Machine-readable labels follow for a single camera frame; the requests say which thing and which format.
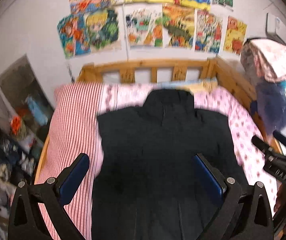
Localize large black jacket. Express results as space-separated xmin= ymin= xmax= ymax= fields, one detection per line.
xmin=91 ymin=89 xmax=247 ymax=239

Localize pink apple-print duvet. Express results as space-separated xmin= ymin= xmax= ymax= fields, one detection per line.
xmin=99 ymin=78 xmax=278 ymax=207

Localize cluttered shelf items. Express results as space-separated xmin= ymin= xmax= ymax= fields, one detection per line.
xmin=0 ymin=109 xmax=43 ymax=230

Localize red white striped pillow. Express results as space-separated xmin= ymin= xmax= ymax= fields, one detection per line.
xmin=36 ymin=82 xmax=104 ymax=239

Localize pink patterned folded blanket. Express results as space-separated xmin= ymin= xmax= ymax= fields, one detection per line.
xmin=240 ymin=38 xmax=286 ymax=86

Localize yellow bear drawing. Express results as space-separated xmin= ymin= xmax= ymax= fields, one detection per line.
xmin=223 ymin=16 xmax=247 ymax=55

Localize colourful 2024 unicorn drawing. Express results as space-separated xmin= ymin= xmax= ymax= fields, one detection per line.
xmin=195 ymin=10 xmax=223 ymax=54

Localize green island landscape drawing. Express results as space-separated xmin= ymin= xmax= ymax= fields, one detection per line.
xmin=162 ymin=3 xmax=195 ymax=49

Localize orange-haired girl drawing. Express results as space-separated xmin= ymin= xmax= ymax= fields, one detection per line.
xmin=57 ymin=14 xmax=91 ymax=59

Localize blonde boy green drawing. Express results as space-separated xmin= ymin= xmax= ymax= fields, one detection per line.
xmin=83 ymin=8 xmax=121 ymax=53

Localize white background fruit drawing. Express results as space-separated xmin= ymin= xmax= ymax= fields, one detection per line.
xmin=124 ymin=4 xmax=163 ymax=48

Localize wooden bed frame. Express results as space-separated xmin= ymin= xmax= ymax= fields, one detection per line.
xmin=34 ymin=56 xmax=284 ymax=185

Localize white wall air conditioner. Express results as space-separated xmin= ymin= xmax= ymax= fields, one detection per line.
xmin=266 ymin=12 xmax=286 ymax=44

